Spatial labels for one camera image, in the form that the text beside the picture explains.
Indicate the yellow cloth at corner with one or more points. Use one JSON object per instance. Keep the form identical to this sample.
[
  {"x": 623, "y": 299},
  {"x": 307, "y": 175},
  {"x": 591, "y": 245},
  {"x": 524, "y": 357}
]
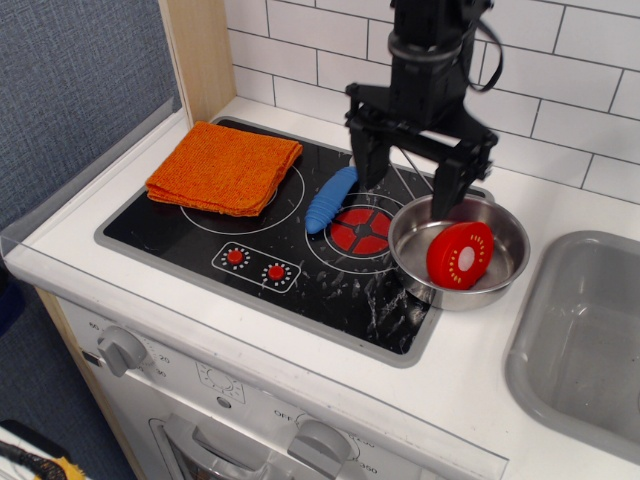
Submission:
[{"x": 63, "y": 469}]

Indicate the red toy tomato half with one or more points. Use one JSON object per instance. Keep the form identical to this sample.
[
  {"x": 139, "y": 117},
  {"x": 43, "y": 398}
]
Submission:
[{"x": 460, "y": 255}]

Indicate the white toy oven front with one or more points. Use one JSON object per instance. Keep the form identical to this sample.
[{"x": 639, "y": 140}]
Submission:
[{"x": 183, "y": 419}]

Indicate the grey left oven knob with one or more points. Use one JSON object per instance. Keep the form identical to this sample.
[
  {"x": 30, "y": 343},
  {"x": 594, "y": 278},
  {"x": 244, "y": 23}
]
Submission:
[{"x": 121, "y": 350}]

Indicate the grey toy sink basin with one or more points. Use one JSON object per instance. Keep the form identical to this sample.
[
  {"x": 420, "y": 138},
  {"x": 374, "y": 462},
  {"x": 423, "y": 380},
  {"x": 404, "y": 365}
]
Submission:
[{"x": 574, "y": 362}]

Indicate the orange knitted cloth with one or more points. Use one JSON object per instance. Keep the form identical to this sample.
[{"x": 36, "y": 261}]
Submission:
[{"x": 223, "y": 170}]

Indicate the blue handled spork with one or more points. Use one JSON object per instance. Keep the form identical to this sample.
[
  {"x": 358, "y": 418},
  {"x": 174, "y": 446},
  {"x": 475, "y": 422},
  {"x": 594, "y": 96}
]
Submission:
[{"x": 329, "y": 199}]

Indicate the silver metal pot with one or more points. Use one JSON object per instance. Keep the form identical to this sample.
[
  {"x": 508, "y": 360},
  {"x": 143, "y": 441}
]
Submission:
[{"x": 412, "y": 230}]

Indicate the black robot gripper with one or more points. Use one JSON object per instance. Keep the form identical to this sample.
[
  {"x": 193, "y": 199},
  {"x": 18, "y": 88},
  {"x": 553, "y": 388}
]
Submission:
[{"x": 422, "y": 110}]

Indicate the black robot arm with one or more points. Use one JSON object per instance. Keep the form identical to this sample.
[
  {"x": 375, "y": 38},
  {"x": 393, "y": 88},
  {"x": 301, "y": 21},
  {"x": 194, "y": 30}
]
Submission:
[{"x": 439, "y": 24}]

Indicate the black toy stovetop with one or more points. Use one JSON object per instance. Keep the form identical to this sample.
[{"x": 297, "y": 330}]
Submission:
[{"x": 339, "y": 283}]

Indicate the grey oven knob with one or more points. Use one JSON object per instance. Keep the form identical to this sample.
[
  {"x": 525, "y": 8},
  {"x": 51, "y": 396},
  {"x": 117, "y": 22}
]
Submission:
[
  {"x": 321, "y": 448},
  {"x": 121, "y": 350}
]

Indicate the grey right oven knob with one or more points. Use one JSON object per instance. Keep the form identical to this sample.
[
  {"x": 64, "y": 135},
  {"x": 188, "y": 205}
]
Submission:
[{"x": 321, "y": 448}]

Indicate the light wooden side post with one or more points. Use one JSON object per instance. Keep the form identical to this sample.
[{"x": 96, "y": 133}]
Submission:
[{"x": 199, "y": 44}]

